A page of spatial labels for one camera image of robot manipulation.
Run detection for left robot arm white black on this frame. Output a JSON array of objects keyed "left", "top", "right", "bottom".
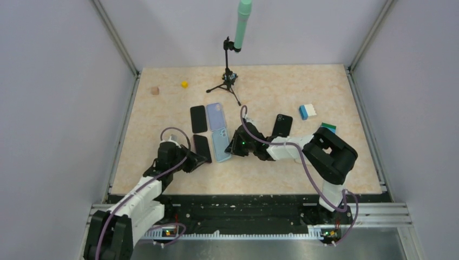
[{"left": 83, "top": 140, "right": 207, "bottom": 259}]

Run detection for blue white toy block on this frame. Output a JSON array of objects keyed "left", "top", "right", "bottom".
[{"left": 299, "top": 103, "right": 317, "bottom": 121}]

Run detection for black smartphone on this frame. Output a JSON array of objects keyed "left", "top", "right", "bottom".
[
  {"left": 190, "top": 105, "right": 208, "bottom": 134},
  {"left": 193, "top": 134, "right": 212, "bottom": 164}
]

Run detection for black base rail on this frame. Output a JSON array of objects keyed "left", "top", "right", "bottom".
[{"left": 107, "top": 193, "right": 391, "bottom": 241}]

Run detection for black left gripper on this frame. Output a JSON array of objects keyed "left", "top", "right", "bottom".
[{"left": 170, "top": 144, "right": 207, "bottom": 173}]

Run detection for black phone case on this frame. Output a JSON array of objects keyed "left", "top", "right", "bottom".
[{"left": 272, "top": 114, "right": 293, "bottom": 137}]

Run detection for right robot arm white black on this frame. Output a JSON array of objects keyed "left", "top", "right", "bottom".
[{"left": 225, "top": 123, "right": 358, "bottom": 223}]

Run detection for mint green microphone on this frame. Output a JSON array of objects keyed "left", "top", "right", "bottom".
[{"left": 233, "top": 0, "right": 252, "bottom": 52}]

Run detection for green blue grey block stack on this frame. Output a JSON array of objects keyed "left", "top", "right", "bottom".
[{"left": 321, "top": 122, "right": 337, "bottom": 133}]

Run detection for lilac phone case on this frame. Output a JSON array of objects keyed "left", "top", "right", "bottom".
[{"left": 206, "top": 102, "right": 226, "bottom": 132}]

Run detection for light blue phone case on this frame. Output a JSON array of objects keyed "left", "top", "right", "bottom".
[{"left": 211, "top": 128, "right": 232, "bottom": 163}]

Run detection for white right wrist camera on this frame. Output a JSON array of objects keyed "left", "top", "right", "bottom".
[{"left": 244, "top": 118, "right": 255, "bottom": 125}]

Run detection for black mini tripod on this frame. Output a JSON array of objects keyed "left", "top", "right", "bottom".
[{"left": 206, "top": 37, "right": 241, "bottom": 106}]

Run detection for brown wooden cube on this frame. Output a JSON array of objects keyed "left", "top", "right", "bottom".
[{"left": 150, "top": 86, "right": 160, "bottom": 95}]

